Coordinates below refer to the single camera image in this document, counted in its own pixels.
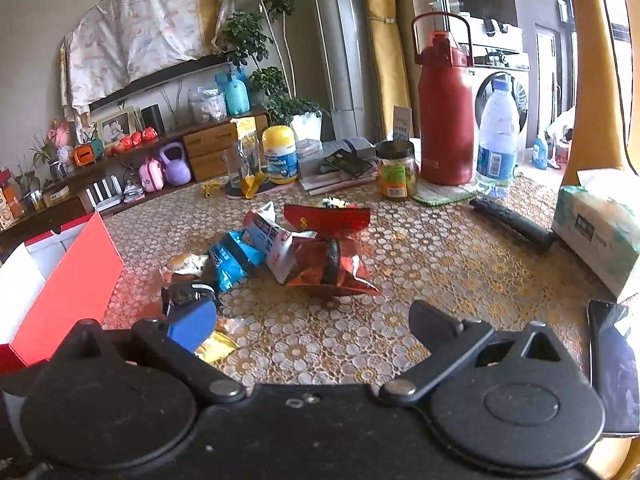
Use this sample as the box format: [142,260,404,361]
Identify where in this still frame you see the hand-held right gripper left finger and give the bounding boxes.
[47,300,247,403]

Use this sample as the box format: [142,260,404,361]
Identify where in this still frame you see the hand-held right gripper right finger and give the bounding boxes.
[378,300,576,406]

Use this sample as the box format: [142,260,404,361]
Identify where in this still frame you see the black snack packet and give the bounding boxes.
[160,280,219,317]

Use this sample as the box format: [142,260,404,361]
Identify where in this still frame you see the orange clear-wrapped candy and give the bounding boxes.
[194,317,244,364]

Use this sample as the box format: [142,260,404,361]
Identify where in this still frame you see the small orange snack packet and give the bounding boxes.
[159,253,209,282]

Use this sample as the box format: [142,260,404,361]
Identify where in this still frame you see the white and blue snack packet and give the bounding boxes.
[243,201,319,284]

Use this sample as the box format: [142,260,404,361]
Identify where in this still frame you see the red foil snack packet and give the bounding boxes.
[284,236,382,299]

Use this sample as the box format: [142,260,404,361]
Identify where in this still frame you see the red cardboard box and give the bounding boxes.
[0,212,124,376]

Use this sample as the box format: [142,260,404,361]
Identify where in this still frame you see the black folded umbrella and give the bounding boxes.
[469,196,557,254]

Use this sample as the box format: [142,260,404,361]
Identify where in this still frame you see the green crochet coaster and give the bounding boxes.
[412,179,482,207]

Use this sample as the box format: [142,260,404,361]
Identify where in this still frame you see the black-lidded glass jar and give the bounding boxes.
[374,140,419,202]

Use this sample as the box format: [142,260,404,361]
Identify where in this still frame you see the pink toy case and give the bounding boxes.
[138,157,164,193]

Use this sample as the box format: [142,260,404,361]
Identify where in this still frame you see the purple kettlebell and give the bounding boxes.
[158,142,193,186]

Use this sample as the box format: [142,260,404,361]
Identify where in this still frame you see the white router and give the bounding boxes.
[81,175,124,214]

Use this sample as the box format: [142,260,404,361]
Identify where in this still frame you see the wooden drawer cabinet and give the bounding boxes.
[181,114,271,182]

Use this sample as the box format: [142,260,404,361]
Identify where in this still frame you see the stack of books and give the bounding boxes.
[297,137,379,197]

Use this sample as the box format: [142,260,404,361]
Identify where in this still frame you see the tissue pack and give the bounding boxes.
[551,169,640,302]

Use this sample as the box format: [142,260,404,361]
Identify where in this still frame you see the yellow-lidded supplement bottle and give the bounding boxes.
[261,126,300,185]

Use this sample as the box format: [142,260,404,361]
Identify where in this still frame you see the clear water bottle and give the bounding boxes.
[474,73,521,199]

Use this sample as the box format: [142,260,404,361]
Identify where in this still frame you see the black smartphone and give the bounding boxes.
[587,299,640,437]

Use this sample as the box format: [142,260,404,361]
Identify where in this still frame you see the black speaker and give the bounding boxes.
[141,104,166,136]

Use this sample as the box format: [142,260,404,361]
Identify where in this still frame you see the red thermos jug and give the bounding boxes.
[411,11,476,187]

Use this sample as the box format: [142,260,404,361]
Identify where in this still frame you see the clear plastic bag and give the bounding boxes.
[188,87,228,124]

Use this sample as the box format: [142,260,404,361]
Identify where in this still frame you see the white plant pot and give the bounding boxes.
[289,112,324,144]

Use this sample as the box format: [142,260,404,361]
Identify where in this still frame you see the light blue bottle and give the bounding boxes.
[216,71,251,116]

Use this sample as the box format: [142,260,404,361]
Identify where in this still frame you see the white washing machine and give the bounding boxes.
[469,17,532,163]

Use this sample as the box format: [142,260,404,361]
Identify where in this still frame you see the yellow curtain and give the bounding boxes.
[360,0,414,137]

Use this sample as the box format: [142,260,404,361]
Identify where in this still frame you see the yellow chair back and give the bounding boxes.
[561,0,640,188]

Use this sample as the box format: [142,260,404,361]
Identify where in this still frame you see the cloth-covered television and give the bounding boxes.
[61,0,233,112]

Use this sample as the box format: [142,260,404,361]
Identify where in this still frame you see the green houseplant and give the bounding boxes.
[215,0,322,126]

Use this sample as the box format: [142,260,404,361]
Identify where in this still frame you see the grey standing air conditioner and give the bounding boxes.
[309,0,372,115]

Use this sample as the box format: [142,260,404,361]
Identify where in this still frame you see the photo frame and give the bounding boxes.
[94,107,137,149]

